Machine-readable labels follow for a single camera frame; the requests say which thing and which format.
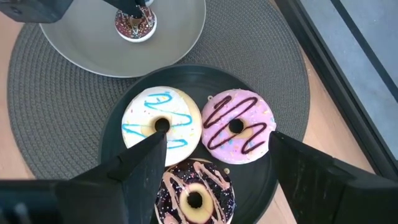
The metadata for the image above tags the black table frame rail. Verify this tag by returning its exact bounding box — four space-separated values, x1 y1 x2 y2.
275 0 398 181

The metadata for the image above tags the chocolate donut with colourful sprinkles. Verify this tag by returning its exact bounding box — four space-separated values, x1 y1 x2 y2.
114 5 158 44

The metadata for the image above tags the pink donut with chocolate drizzle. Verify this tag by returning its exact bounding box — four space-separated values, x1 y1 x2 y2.
201 88 277 165

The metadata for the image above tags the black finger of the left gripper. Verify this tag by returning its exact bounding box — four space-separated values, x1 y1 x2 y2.
102 0 147 19

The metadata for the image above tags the cream round plate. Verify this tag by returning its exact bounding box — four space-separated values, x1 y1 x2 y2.
39 0 207 78

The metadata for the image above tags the dark donut with pink drizzle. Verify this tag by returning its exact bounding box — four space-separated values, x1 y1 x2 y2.
154 158 236 224

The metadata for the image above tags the white donut with blue drizzle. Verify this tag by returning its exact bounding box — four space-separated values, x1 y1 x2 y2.
121 86 203 167

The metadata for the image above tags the grey round woven placemat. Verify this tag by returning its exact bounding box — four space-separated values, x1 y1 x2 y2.
6 0 311 181

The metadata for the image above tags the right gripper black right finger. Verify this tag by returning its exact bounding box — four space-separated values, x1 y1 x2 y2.
269 130 357 224

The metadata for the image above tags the black round plate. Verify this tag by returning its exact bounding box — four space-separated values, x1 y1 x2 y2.
98 64 279 224

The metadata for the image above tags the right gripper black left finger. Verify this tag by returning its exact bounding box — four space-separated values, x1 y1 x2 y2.
73 129 169 224

